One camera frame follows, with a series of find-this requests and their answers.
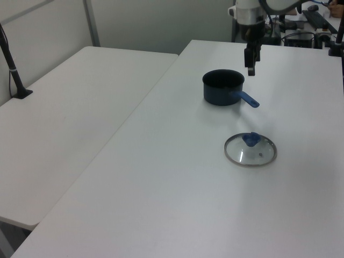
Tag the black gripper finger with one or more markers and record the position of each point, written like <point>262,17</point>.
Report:
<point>250,59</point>
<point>258,53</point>

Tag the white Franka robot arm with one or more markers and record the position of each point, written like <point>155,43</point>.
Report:
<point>247,13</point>

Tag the black control box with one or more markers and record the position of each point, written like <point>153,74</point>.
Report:
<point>299,40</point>

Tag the dark blue saucepan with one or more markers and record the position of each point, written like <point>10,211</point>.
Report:
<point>220,91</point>

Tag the glass lid with blue knob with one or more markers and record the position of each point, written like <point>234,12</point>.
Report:
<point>251,138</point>

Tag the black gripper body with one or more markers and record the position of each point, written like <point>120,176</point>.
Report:
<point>251,32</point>

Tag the black stand pole white band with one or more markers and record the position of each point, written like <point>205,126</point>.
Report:
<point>14,78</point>

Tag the black computer mouse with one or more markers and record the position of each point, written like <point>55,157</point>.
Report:
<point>313,8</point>

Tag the grey metal partition post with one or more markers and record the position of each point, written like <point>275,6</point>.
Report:
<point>92,24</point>

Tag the black keyboard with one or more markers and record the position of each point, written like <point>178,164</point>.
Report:
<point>319,21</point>

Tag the background person forearm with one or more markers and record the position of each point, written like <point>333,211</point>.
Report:
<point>338,10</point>

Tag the white side table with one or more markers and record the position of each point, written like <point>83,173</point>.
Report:
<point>67,121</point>

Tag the black stand pole with clamp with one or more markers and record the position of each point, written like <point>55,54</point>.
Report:
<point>338,40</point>

